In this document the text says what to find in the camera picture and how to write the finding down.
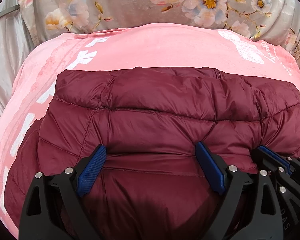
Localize grey floral bed sheet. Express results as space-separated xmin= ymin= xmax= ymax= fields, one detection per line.
xmin=18 ymin=0 xmax=300 ymax=66

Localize maroon puffer jacket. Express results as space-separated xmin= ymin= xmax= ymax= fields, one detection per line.
xmin=4 ymin=67 xmax=300 ymax=239

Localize silver satin curtain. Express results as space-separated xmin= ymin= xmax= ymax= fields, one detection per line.
xmin=0 ymin=0 xmax=34 ymax=116

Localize pink plush blanket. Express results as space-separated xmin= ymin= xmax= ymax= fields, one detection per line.
xmin=0 ymin=23 xmax=300 ymax=236

